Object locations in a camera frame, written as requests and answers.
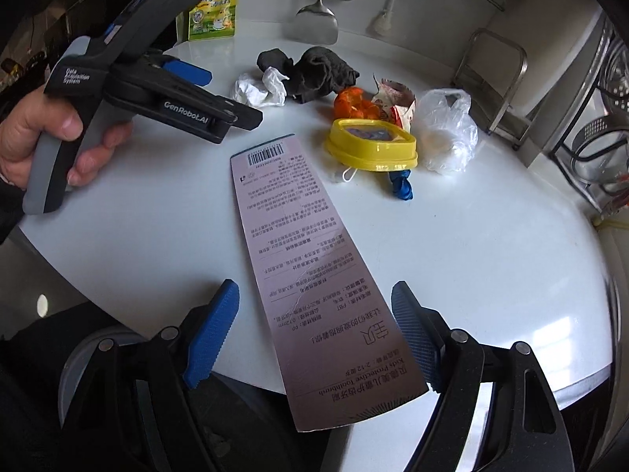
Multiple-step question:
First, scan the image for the clear plastic bag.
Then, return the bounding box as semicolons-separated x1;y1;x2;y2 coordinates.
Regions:
417;88;479;174

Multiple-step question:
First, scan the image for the green and yellow carton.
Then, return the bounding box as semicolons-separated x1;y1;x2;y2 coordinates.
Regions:
176;0;241;43

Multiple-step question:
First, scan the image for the orange peel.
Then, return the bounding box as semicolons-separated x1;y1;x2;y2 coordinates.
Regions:
334;86;382;122

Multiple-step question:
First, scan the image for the stainless steel basin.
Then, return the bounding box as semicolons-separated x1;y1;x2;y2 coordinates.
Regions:
571;117;629;186

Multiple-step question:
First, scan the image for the metal spatula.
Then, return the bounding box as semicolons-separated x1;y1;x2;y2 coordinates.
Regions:
294;0;340;45

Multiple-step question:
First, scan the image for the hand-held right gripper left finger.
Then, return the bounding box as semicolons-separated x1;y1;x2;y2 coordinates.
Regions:
59;279;241;472

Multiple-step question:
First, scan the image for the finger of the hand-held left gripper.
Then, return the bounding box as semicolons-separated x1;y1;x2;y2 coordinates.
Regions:
215;96;264;132
142;55;213;87

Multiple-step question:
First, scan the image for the pink toothbrush package card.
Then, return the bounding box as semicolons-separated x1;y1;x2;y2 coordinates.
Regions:
230;133;432;434

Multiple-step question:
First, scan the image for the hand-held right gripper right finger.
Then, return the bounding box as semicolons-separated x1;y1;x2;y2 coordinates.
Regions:
390;280;576;472

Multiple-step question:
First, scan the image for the stainless steel board rack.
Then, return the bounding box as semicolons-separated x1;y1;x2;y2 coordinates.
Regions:
451;28;536;151

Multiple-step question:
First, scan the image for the person's left hand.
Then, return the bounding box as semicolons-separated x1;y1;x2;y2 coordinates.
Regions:
0;96;134;190

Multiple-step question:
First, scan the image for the yellow plastic lid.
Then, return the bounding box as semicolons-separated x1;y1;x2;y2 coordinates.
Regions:
324;118;419;171

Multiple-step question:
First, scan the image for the black dish rack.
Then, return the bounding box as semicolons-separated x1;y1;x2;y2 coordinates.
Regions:
546;10;629;217

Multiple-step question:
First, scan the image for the grey trash bin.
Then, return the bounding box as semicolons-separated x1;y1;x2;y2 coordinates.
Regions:
56;327;355;472

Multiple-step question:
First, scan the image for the crumpled white tissue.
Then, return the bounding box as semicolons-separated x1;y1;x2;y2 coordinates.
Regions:
232;68;291;109

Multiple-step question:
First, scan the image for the person's left forearm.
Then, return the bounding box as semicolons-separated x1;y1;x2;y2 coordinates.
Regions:
0;177;26;245

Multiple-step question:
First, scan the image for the red and white snack wrapper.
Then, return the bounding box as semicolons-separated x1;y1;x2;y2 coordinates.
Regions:
371;76;417;135

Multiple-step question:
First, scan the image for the stainless steel colander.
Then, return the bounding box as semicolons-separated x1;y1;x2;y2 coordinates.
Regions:
602;34;629;114

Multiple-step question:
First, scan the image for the blue crumpled wrapper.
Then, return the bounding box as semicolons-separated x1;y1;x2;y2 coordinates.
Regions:
388;168;415;202

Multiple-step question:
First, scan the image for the dark grey cloth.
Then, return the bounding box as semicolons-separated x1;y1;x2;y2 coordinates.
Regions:
256;48;296;77
287;46;362;105

